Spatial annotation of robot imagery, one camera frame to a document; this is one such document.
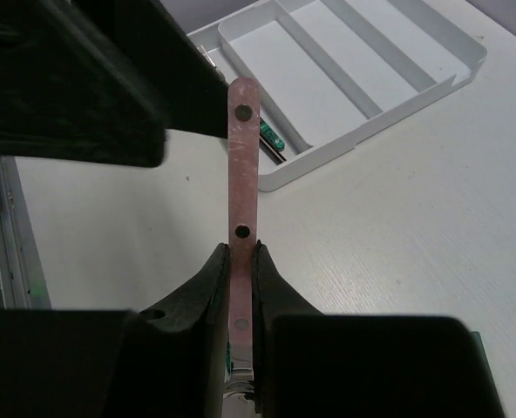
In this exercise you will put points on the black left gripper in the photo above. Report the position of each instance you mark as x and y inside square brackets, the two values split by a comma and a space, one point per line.
[101, 82]

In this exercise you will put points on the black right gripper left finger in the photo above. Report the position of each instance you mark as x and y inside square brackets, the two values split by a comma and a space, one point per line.
[165, 361]

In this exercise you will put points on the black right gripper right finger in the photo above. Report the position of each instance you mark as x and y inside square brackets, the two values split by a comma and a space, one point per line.
[313, 364]

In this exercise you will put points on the pink handled spoon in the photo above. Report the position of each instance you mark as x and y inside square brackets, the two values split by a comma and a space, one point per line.
[243, 138]

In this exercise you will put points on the green handled fork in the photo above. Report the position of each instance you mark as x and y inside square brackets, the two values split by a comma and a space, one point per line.
[271, 136]

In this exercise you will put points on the dark brown handled fork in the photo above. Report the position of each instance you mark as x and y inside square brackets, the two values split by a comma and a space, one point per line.
[271, 152]

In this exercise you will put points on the white cutlery tray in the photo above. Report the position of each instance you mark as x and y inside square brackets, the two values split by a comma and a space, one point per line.
[334, 73]

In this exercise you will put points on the green handled spoon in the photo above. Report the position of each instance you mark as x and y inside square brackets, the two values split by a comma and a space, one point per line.
[228, 363]

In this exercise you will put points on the aluminium table frame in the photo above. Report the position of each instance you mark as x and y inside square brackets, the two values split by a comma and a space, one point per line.
[22, 281]

